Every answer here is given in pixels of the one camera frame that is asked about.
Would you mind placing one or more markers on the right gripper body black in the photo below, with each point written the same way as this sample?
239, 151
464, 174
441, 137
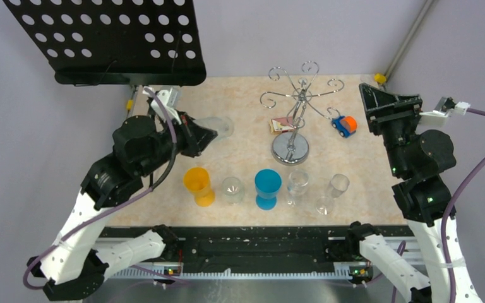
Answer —
396, 123

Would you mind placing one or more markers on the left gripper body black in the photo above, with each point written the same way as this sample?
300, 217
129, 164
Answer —
185, 141

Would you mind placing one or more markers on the clear wine glass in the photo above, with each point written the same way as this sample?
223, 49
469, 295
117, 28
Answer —
224, 126
232, 190
297, 186
336, 187

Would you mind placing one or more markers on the orange wine glass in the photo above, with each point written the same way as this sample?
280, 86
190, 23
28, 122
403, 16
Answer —
197, 182

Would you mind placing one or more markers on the clear wine glass front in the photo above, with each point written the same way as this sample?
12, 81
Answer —
232, 190

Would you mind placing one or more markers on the blue wine glass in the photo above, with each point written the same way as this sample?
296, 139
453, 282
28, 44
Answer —
267, 183

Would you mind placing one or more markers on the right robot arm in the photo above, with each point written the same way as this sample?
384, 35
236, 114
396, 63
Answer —
417, 159

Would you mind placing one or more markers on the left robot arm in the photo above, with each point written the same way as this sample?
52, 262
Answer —
74, 269

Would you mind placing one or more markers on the yellow corner clip right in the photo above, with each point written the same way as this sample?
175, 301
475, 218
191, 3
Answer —
381, 79

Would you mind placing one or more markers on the blue and orange toy car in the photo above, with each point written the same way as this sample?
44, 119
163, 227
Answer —
345, 125

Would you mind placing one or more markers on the yellow clip left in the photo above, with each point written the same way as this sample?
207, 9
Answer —
129, 105

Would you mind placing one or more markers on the small red white box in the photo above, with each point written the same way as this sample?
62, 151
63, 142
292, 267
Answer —
281, 125

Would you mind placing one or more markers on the aluminium corner profile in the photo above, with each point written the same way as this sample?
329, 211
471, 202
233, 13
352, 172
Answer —
416, 25

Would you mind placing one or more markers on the black perforated music stand desk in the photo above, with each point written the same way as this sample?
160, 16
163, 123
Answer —
90, 43

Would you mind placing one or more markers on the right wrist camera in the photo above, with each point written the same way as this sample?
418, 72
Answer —
444, 109

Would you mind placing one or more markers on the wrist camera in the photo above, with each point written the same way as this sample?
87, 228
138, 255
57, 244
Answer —
163, 102
444, 109

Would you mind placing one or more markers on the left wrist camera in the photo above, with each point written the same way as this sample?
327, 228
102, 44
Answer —
163, 102

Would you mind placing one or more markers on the chrome wire wine glass rack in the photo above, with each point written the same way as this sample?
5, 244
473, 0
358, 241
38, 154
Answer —
292, 148

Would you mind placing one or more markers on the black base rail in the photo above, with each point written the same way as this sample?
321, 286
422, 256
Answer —
262, 252

